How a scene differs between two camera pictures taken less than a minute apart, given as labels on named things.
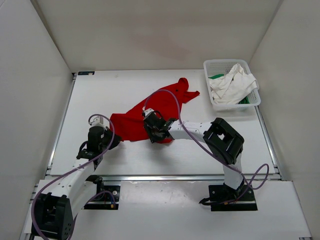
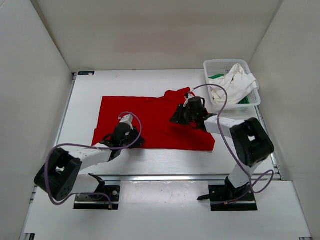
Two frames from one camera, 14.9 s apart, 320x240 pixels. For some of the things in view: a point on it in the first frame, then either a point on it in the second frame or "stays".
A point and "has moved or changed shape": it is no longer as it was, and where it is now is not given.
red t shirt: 129,125 has moved or changed shape
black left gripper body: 107,136 -> 132,137
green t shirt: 244,101 stays
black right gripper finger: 157,135 -> 178,116
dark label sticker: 86,73 stays
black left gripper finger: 115,141 -> 139,144
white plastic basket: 224,66 stays
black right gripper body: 157,129 -> 191,117
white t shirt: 232,87 stays
